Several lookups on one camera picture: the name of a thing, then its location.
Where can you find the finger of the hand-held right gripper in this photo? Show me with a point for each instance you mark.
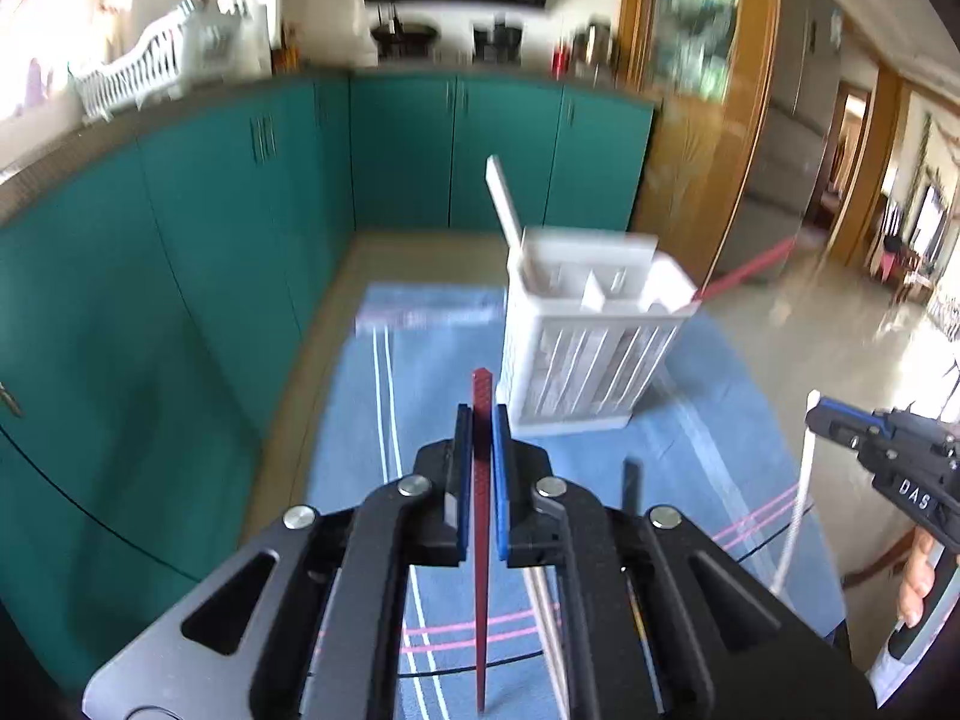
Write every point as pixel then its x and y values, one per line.
pixel 855 448
pixel 836 414

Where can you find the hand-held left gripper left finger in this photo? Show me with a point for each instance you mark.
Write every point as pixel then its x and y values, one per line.
pixel 463 465

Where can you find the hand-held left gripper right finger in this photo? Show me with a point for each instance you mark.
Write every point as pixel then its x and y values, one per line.
pixel 501 480

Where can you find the dark red chopstick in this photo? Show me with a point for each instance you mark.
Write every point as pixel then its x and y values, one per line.
pixel 742 270
pixel 481 405

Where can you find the white chopstick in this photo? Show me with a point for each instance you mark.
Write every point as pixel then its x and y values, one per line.
pixel 801 491
pixel 544 615

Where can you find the white plastic utensil holder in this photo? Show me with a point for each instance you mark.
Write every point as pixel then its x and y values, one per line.
pixel 585 367

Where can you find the cream chopstick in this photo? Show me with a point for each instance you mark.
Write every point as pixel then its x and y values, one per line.
pixel 504 202

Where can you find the person's right hand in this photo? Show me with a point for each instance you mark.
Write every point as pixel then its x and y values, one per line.
pixel 916 581

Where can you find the blue striped towel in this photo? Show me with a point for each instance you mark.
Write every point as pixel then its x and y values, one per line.
pixel 420 405

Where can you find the silver refrigerator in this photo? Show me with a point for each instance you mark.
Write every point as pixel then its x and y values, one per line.
pixel 802 90

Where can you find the teal lower cabinets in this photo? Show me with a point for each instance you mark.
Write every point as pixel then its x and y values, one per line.
pixel 225 225

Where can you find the wooden framed glass door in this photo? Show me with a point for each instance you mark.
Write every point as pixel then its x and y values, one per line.
pixel 690 52

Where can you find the red bottle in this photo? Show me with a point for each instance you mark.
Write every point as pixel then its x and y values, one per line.
pixel 562 61

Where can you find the black cooking pot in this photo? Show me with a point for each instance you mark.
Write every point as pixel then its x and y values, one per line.
pixel 496 37

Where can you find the black wok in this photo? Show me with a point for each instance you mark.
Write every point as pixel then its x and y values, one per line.
pixel 403 37

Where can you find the stainless steel pot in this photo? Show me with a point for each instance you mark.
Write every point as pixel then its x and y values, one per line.
pixel 594 45

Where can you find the dark sauce bottle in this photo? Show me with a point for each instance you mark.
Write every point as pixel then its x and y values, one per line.
pixel 289 49

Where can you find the white countertop appliance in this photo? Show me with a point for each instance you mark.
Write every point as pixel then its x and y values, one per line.
pixel 268 22

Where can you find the white dish rack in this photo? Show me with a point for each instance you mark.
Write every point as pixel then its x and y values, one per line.
pixel 142 71

